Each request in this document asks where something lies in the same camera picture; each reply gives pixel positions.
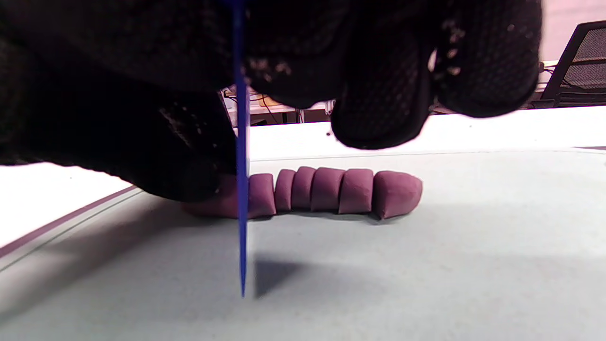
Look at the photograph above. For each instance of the person's left hand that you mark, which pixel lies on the person's left hand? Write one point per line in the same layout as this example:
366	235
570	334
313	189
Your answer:
118	132

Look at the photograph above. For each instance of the person's right hand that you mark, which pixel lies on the person's right hand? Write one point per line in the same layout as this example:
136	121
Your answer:
378	66

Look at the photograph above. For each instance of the blue plastic scraper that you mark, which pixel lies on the blue plastic scraper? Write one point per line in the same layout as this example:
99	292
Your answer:
241	142

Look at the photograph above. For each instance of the row of purple plasticine flakes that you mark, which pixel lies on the row of purple plasticine flakes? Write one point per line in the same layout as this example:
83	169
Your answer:
355	189

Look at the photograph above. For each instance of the black mesh office chair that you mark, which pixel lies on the black mesh office chair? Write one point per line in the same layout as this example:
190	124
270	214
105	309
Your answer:
580	61

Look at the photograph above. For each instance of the green cutting board grey rim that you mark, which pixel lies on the green cutting board grey rim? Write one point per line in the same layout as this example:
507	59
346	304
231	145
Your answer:
378	284

